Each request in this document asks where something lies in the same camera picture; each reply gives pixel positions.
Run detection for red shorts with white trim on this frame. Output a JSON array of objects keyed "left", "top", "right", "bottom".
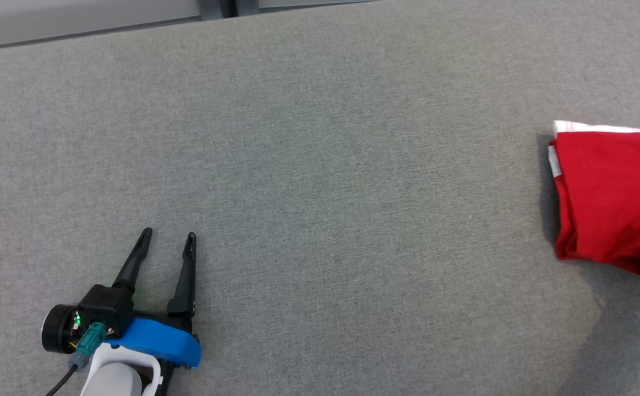
[{"left": 548, "top": 120, "right": 640, "bottom": 276}]

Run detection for black cable with green plug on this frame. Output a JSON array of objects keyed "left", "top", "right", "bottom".
[{"left": 45, "top": 322, "right": 107, "bottom": 396}]

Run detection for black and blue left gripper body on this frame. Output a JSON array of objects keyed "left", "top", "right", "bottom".
[{"left": 79, "top": 284, "right": 203, "bottom": 396}]

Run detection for grey metal partition post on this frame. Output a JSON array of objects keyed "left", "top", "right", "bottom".
[{"left": 198, "top": 0, "right": 261, "bottom": 20}]

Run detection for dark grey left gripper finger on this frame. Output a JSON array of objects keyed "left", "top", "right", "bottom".
[
  {"left": 166, "top": 232, "right": 197, "bottom": 318},
  {"left": 113, "top": 228, "right": 154, "bottom": 293}
]

